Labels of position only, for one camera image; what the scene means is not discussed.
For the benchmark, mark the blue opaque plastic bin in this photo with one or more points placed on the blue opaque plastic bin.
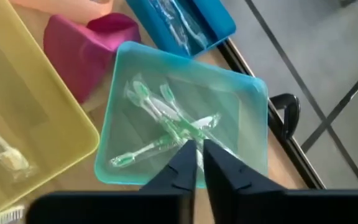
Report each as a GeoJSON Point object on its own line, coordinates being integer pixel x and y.
{"type": "Point", "coordinates": [219, 21]}

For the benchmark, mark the pink plastic bin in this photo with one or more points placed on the pink plastic bin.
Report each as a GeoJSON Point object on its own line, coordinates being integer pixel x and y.
{"type": "Point", "coordinates": [82, 53]}

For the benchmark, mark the yellow translucent plastic bin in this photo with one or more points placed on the yellow translucent plastic bin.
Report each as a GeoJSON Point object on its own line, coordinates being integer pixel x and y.
{"type": "Point", "coordinates": [36, 109]}

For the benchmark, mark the black table clamp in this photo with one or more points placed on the black table clamp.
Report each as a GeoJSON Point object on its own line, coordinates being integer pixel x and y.
{"type": "Point", "coordinates": [291, 112]}

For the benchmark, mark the green translucent plastic bin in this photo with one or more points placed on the green translucent plastic bin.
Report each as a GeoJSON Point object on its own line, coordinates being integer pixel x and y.
{"type": "Point", "coordinates": [241, 102]}

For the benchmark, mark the orange translucent plastic bin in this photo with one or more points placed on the orange translucent plastic bin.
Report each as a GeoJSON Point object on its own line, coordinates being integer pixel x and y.
{"type": "Point", "coordinates": [73, 11]}

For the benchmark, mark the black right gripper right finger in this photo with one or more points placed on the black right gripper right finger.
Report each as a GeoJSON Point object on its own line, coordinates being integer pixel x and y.
{"type": "Point", "coordinates": [241, 196]}

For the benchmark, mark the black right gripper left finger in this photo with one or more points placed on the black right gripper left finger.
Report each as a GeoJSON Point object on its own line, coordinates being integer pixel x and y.
{"type": "Point", "coordinates": [166, 199]}

